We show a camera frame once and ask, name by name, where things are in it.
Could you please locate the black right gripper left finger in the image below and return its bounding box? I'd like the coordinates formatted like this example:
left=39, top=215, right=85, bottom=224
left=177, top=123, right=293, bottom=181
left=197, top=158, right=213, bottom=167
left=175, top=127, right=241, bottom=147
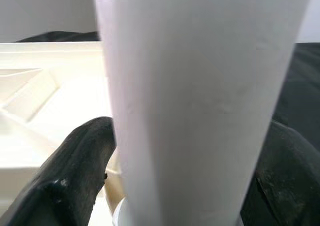
left=0, top=115, right=118, bottom=226

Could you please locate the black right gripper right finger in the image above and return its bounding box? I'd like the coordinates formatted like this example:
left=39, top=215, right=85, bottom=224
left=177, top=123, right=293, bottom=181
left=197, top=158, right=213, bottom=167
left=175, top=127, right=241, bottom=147
left=239, top=119, right=320, bottom=226

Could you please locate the white plastic table top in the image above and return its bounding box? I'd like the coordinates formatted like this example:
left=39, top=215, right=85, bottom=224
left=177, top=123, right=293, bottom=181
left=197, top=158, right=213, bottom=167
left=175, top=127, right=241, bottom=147
left=0, top=41, right=131, bottom=226

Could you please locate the white plastic table leg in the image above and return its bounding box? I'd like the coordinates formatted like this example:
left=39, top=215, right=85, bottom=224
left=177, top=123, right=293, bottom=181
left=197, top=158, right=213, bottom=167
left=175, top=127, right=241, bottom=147
left=92, top=0, right=313, bottom=226

